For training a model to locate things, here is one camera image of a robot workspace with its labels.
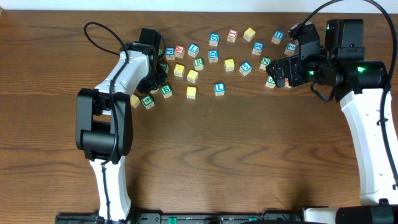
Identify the green B block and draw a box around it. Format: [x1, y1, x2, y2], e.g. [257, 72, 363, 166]
[160, 84, 173, 98]

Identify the green R block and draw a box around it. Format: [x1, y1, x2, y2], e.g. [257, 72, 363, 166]
[193, 57, 204, 71]

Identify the yellow O block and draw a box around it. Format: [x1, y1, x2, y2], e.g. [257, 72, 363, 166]
[186, 86, 197, 99]

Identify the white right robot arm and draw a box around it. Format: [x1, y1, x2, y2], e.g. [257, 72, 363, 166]
[266, 19, 397, 223]

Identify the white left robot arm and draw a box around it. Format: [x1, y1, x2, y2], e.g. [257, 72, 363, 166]
[75, 28, 167, 223]

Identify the red M block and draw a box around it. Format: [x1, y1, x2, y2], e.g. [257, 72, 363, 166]
[285, 78, 291, 88]

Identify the blue P block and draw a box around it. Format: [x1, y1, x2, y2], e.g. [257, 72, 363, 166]
[165, 47, 175, 60]

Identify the blue 2 block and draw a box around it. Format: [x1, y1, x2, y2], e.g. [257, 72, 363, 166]
[284, 43, 297, 56]

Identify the green J block left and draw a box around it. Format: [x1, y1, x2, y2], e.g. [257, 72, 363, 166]
[160, 62, 169, 73]

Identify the green j block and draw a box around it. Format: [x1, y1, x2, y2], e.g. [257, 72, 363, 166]
[160, 62, 169, 73]
[265, 76, 275, 88]

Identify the red A block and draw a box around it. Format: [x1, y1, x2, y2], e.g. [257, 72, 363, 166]
[174, 45, 185, 58]

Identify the green J block right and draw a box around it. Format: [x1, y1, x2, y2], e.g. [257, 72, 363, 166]
[265, 76, 275, 88]

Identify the green N block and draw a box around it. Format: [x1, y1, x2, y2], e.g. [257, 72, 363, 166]
[259, 57, 272, 70]

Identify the blue H block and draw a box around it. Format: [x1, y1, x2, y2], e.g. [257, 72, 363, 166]
[271, 30, 284, 45]

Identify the yellow K block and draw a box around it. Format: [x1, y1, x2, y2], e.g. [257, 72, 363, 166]
[174, 63, 185, 77]

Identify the blue L block upper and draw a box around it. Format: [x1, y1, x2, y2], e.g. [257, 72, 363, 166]
[188, 44, 200, 57]

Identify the blue l block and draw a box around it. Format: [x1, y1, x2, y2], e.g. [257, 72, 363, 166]
[188, 44, 200, 57]
[214, 83, 225, 96]

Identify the blue X block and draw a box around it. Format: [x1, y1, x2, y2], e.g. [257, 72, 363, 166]
[252, 42, 264, 55]

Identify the yellow S block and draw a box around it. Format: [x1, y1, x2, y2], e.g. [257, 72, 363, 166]
[187, 70, 199, 83]

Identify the blue 5 block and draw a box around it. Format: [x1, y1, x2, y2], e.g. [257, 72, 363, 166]
[239, 62, 252, 76]

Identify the green 4 block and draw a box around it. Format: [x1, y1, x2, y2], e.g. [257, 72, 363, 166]
[141, 95, 155, 110]

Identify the blue D block upper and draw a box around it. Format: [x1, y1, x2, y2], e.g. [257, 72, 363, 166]
[209, 33, 220, 47]

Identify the blue d block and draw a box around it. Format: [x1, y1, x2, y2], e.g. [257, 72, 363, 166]
[208, 50, 219, 63]
[209, 33, 220, 47]

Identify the yellow block top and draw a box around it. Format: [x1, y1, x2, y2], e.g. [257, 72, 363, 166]
[243, 27, 256, 42]

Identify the blue D block lower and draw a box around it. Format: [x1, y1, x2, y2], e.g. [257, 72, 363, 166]
[208, 50, 219, 63]

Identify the red I block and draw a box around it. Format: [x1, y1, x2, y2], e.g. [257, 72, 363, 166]
[227, 29, 238, 43]

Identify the blue L block lower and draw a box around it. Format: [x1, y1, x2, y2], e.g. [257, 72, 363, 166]
[214, 83, 225, 96]

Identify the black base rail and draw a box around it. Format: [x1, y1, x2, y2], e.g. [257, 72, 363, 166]
[55, 210, 303, 224]

